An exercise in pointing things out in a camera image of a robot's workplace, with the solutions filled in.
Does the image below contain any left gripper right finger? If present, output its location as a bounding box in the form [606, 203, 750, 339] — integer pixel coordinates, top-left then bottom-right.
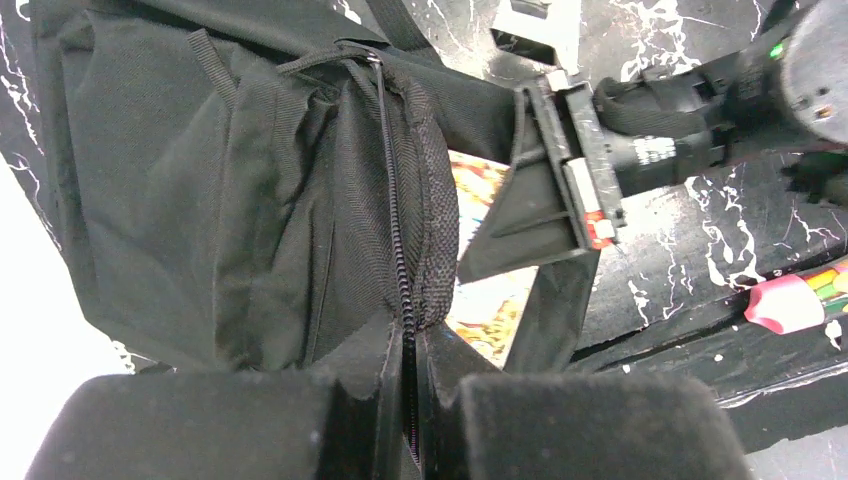
[417, 325, 750, 479]

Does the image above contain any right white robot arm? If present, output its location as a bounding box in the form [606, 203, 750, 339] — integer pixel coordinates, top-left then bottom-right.
[457, 1, 847, 283]

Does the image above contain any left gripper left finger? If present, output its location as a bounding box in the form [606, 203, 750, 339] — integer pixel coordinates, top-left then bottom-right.
[27, 313, 402, 479]

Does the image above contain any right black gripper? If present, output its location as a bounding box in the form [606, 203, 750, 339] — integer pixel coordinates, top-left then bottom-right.
[457, 72, 626, 283]

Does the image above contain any black student backpack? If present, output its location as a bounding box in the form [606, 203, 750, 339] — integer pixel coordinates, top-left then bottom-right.
[30, 1, 517, 371]

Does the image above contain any pink pencil case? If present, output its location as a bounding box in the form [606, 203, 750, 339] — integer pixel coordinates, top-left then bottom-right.
[744, 256, 847, 335]

